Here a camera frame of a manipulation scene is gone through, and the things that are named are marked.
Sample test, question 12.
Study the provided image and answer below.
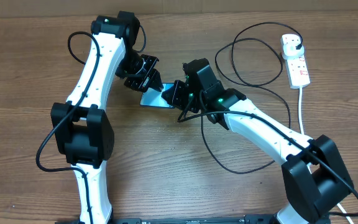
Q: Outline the blue Galaxy smartphone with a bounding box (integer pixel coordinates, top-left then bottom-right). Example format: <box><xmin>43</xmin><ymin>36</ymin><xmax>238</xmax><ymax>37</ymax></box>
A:
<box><xmin>140</xmin><ymin>83</ymin><xmax>173</xmax><ymax>108</ymax></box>

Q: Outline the black USB charging cable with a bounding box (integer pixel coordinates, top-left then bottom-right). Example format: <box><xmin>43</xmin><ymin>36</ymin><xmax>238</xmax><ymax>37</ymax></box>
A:
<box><xmin>200</xmin><ymin>22</ymin><xmax>304</xmax><ymax>175</ymax></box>

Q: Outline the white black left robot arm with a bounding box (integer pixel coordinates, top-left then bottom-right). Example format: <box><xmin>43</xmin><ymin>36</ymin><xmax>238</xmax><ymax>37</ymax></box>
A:
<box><xmin>50</xmin><ymin>11</ymin><xmax>163</xmax><ymax>223</ymax></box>

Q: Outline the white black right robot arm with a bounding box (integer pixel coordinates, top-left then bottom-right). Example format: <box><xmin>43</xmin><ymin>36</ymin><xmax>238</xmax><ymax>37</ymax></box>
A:
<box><xmin>162</xmin><ymin>58</ymin><xmax>354</xmax><ymax>223</ymax></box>

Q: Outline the white charger plug adapter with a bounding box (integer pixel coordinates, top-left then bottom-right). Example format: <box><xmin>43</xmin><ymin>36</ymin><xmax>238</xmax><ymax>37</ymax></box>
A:
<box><xmin>282</xmin><ymin>43</ymin><xmax>305</xmax><ymax>60</ymax></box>

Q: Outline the white power strip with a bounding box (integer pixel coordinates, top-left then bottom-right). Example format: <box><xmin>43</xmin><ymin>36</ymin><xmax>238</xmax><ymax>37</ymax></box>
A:
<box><xmin>280</xmin><ymin>34</ymin><xmax>310</xmax><ymax>89</ymax></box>

